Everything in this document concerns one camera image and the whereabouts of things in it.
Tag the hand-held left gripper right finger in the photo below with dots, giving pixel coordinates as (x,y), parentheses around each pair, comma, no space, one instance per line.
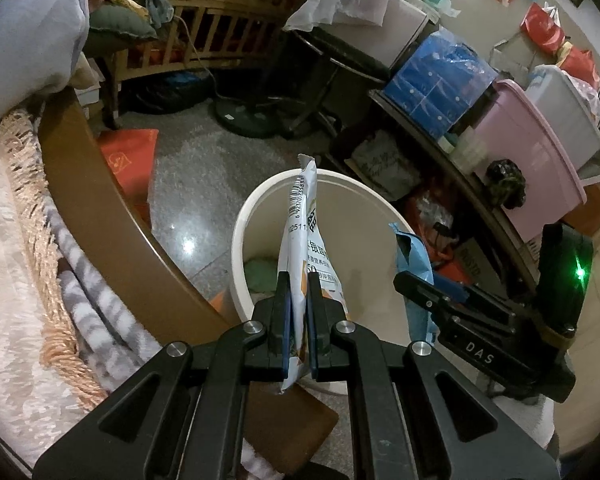
(316,330)

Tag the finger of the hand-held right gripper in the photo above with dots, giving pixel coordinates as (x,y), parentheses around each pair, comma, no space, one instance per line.
(452,296)
(415,290)

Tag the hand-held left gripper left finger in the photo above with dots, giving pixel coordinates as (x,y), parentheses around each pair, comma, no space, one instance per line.
(284,320)

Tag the blue snack wrapper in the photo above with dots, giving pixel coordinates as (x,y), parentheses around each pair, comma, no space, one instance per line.
(412,255)

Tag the cream trash bin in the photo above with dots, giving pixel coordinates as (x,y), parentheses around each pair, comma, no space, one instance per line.
(360,240)

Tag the white snack packet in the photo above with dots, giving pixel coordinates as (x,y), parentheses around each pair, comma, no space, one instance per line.
(305,230)

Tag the cardboard box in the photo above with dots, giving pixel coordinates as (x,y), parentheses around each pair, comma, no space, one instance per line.
(475,260)

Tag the orange bag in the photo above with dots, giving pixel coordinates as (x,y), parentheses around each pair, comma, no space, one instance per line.
(430,215)

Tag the brown board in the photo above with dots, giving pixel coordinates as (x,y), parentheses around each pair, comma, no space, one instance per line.
(290,425)

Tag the dark wooden bench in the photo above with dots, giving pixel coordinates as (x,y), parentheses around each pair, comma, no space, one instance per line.
(460,185)

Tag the camouflage cloth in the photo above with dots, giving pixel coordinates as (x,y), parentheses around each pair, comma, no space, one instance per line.
(505,182)

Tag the grey bag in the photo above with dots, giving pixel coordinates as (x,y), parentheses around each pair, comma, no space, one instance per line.
(385,162)

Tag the clear plastic containers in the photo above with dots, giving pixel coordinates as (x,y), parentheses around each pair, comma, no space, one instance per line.
(467,150)

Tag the small green jar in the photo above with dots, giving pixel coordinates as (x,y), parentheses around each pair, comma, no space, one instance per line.
(446,143)

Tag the pink storage bin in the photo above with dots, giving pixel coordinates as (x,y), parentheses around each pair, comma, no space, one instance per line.
(530,160)

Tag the grey white patterned blanket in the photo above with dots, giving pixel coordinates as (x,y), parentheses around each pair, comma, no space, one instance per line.
(90,290)

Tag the black fan base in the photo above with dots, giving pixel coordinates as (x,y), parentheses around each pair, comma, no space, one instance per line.
(247,120)

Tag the blue tissue pack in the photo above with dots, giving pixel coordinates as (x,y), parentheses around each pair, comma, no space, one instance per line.
(440,80)

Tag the white storage bin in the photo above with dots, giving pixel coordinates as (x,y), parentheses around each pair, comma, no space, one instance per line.
(565,105)

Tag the red gift box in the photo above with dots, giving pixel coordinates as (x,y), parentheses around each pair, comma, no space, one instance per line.
(130,160)

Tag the black stool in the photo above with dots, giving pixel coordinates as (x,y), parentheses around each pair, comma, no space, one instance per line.
(340,47)

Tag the black bag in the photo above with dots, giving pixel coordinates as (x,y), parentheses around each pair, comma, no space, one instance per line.
(175,90)

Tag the red shopping bag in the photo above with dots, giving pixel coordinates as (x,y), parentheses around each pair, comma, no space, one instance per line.
(580,67)
(542,27)

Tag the white box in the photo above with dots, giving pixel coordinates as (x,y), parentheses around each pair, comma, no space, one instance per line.
(407,25)

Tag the white shoe boxes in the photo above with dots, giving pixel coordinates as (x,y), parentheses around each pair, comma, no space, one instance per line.
(89,102)

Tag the wooden crib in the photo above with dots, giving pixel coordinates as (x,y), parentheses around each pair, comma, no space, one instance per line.
(215,15)

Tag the dark green cushion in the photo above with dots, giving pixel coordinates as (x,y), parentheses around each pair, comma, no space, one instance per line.
(120,22)

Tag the teal cloth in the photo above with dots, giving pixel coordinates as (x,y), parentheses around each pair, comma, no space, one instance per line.
(155,2)

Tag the blue-grey duvet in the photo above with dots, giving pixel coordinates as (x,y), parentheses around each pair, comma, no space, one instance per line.
(30,35)

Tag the brown wooden bed frame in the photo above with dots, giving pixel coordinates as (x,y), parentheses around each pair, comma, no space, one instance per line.
(105,200)

